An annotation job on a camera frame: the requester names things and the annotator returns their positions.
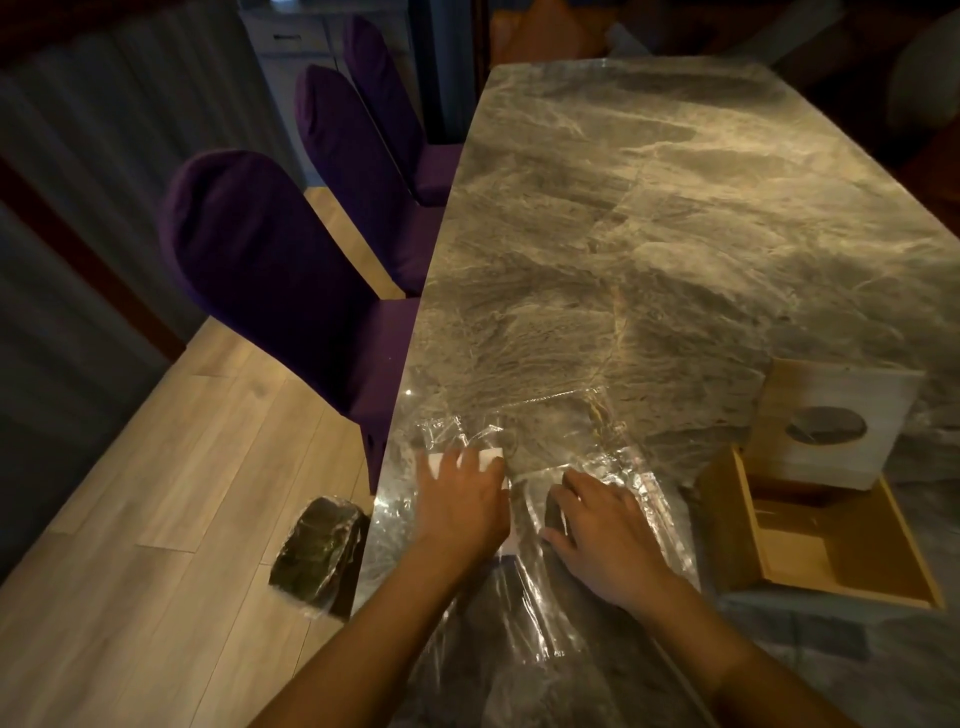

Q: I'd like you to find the white tissue pack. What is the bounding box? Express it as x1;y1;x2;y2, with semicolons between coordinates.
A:
414;445;517;562

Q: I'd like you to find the bin with black bag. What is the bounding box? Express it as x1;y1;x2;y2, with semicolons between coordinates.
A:
267;495;372;621

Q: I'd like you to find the person's right forearm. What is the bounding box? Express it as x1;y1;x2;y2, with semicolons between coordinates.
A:
630;573;867;728

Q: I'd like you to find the wooden tissue box lid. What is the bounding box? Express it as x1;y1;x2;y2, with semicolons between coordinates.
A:
741;357;928;493

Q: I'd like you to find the person's right hand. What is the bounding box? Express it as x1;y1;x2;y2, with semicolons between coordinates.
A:
539;468;678;616

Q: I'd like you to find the person's left hand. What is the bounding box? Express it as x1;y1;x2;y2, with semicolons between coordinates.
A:
412;447;513;562

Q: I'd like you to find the grey cabinet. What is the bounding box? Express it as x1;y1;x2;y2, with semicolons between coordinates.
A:
238;0;421;190

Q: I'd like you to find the purple upholstered chair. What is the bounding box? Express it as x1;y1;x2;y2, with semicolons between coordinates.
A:
294;64;445;299
156;147;423;498
342;14;464;209

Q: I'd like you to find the person's left forearm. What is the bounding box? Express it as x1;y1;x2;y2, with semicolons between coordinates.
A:
251;546;500;728

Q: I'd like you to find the white chair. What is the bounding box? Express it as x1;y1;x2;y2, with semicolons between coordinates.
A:
885;11;960;145

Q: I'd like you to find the wooden tissue box base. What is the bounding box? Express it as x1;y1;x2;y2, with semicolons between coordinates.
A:
696;442;948;613

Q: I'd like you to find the orange seat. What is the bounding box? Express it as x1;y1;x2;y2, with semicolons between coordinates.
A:
489;0;610;67

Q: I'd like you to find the clear plastic wrap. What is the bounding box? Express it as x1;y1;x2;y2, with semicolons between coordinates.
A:
358;384;702;728

